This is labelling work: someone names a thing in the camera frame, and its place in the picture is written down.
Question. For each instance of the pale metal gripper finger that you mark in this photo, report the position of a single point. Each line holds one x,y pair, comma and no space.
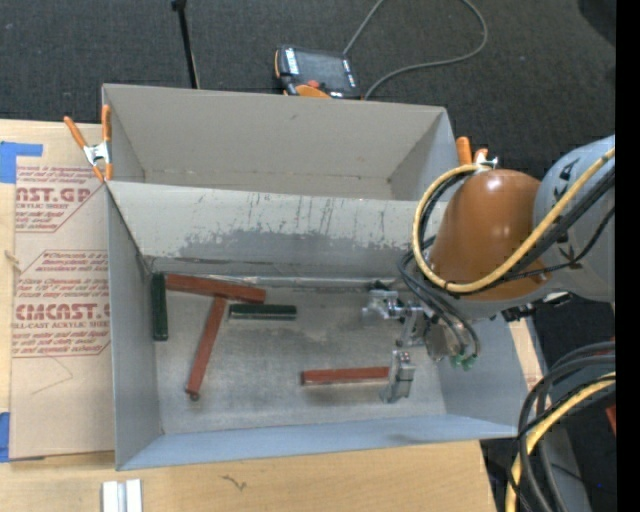
401,375
380,306

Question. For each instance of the red-brown flat block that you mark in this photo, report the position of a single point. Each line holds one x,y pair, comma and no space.
345,375
215,288
206,347

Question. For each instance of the dark green flat block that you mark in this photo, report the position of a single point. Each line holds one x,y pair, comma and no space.
262,312
160,307

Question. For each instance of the grey metal bin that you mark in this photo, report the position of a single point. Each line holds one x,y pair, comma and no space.
280,230

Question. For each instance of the brown cardboard board red print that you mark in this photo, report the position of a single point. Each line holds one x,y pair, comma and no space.
60,280

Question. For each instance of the black cylinder on white bracket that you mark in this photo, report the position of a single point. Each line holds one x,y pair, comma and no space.
517,313

